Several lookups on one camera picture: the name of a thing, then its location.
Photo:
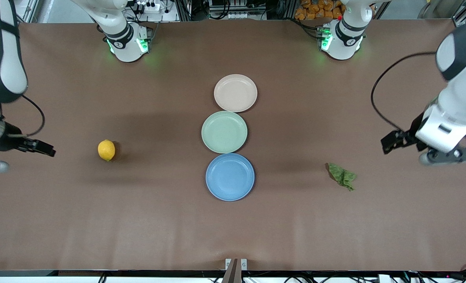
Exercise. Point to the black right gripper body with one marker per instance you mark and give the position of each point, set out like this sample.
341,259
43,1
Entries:
10,142

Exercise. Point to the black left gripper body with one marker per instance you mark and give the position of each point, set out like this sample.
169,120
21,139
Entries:
409,137

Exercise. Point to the green lettuce leaf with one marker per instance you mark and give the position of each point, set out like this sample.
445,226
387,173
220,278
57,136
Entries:
343,177

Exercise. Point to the yellow lemon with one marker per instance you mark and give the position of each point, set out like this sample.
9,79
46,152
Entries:
106,150

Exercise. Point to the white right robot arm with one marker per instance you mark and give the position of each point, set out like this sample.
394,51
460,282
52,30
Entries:
4,59

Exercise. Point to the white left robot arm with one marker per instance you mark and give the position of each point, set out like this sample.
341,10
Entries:
459,98

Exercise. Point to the white box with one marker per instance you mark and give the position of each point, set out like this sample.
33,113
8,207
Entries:
385,278

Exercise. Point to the orange snack bags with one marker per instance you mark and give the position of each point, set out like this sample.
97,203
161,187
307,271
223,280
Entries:
315,10

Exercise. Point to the beige round plate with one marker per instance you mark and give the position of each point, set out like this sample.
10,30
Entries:
235,93

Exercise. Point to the blue round plate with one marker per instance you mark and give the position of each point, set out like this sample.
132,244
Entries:
230,177

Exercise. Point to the green round plate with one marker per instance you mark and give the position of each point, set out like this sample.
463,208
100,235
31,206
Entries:
224,132

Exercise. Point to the white power strip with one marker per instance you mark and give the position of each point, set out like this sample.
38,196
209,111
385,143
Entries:
148,6

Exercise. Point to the aluminium frame profile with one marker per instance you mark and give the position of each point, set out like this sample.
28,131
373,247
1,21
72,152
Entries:
28,10
461,17

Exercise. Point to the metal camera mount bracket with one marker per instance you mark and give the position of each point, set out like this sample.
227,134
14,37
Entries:
234,269

